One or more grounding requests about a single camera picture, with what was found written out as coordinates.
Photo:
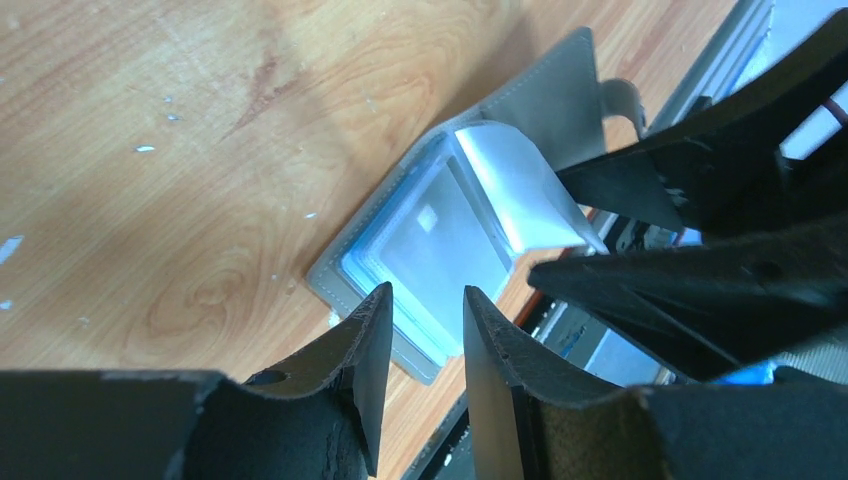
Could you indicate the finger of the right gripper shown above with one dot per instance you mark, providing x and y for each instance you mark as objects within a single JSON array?
[
  {"x": 706, "y": 311},
  {"x": 705, "y": 171}
]

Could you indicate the grey card holder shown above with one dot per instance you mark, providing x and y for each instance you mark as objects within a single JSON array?
[{"x": 512, "y": 144}]

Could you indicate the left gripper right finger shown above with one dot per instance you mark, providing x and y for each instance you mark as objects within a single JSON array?
[{"x": 534, "y": 415}]

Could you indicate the grey credit card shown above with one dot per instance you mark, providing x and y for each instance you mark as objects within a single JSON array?
[{"x": 439, "y": 245}]

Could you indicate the blue plastic bin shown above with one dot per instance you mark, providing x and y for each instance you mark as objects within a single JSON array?
[{"x": 761, "y": 373}]

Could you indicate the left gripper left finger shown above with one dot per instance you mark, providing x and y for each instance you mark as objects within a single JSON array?
[{"x": 317, "y": 414}]

